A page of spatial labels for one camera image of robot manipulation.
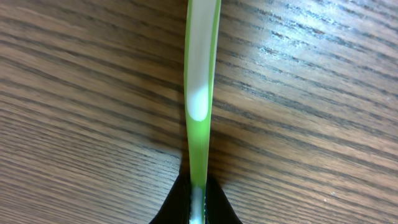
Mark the white green toothbrush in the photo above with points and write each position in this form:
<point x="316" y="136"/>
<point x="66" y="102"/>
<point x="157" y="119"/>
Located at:
<point x="201" y="38"/>

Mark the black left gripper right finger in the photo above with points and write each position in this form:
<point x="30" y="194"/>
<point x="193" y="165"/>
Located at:
<point x="218" y="209"/>

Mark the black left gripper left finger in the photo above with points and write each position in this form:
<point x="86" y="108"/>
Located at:
<point x="176" y="207"/>

